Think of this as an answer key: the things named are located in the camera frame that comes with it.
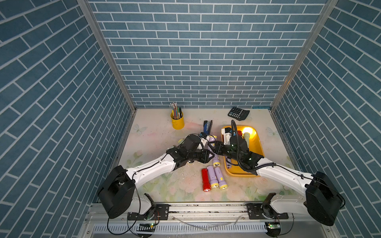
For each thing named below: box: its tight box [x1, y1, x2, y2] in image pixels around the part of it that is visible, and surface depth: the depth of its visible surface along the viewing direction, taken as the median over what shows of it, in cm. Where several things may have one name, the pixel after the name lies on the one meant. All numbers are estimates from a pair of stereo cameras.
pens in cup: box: [170, 101, 183, 120], surface depth 104 cm
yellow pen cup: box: [170, 112, 185, 130], surface depth 105 cm
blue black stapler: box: [203, 119, 213, 135], surface depth 110 cm
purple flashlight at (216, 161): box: [212, 153, 221, 168], surface depth 90 cm
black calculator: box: [227, 106, 251, 121], surface depth 118 cm
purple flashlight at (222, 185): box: [213, 166, 228, 190], surface depth 84 cm
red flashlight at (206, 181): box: [201, 168, 212, 192], surface depth 84 cm
